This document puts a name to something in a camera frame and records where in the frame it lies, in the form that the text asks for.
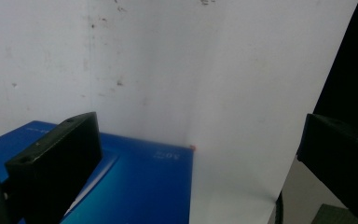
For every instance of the dark green object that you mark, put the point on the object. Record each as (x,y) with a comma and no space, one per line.
(335,216)

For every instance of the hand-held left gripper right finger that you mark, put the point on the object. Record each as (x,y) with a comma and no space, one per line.
(345,161)

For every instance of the blue cardboard box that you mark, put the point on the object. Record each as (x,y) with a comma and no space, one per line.
(143,186)

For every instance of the white paper sheet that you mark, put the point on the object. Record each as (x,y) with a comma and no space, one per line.
(199,77)

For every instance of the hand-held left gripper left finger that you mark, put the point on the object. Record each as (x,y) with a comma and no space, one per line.
(52,161)

